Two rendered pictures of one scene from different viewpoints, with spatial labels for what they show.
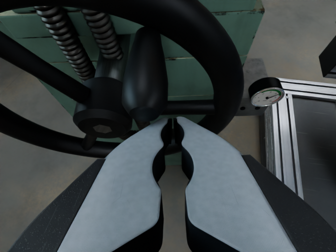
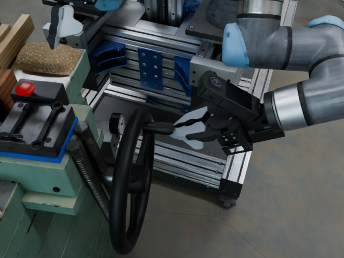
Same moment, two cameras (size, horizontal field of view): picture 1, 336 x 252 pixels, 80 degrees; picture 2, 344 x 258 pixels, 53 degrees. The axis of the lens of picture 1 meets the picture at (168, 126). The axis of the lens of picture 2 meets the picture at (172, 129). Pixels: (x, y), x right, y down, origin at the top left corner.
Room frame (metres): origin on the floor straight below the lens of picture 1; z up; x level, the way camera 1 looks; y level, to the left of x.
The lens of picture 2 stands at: (0.02, 0.42, 1.41)
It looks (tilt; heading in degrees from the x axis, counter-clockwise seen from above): 50 degrees down; 275
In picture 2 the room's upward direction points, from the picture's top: straight up
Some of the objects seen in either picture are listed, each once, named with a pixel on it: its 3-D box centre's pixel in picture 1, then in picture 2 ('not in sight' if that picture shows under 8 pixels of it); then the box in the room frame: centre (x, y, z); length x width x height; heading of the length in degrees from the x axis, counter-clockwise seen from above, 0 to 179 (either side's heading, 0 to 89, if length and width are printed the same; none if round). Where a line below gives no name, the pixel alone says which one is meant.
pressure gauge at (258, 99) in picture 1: (263, 93); (115, 125); (0.24, -0.20, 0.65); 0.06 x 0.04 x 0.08; 86
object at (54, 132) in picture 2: not in sight; (38, 116); (0.27, 0.07, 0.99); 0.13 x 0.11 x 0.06; 86
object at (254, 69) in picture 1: (247, 88); (97, 137); (0.31, -0.21, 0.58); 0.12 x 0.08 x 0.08; 176
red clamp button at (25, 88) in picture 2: not in sight; (24, 88); (0.29, 0.04, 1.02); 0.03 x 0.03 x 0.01
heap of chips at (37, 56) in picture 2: not in sight; (44, 52); (0.36, -0.18, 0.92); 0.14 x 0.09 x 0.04; 176
